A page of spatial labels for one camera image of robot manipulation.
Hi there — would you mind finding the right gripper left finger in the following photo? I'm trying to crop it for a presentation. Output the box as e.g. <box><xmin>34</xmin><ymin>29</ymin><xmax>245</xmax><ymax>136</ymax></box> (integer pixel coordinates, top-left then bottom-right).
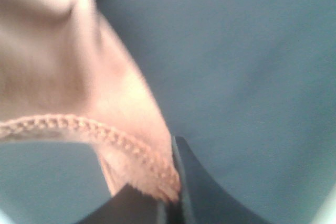
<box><xmin>78</xmin><ymin>185</ymin><xmax>168</xmax><ymax>224</ymax></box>

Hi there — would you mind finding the brown terry towel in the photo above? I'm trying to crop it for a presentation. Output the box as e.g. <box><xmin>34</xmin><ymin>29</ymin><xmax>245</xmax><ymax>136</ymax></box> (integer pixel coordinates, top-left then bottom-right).
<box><xmin>1</xmin><ymin>0</ymin><xmax>181</xmax><ymax>202</ymax></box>

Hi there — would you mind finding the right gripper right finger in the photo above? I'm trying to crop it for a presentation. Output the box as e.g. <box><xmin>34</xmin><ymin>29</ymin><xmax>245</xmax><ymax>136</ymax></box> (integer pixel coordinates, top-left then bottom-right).
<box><xmin>172</xmin><ymin>136</ymin><xmax>270</xmax><ymax>223</ymax></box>

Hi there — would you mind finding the black fabric table mat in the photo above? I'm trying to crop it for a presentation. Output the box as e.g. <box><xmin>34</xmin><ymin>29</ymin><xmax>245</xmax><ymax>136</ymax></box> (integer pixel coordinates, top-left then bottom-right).
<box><xmin>1</xmin><ymin>0</ymin><xmax>335</xmax><ymax>223</ymax></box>

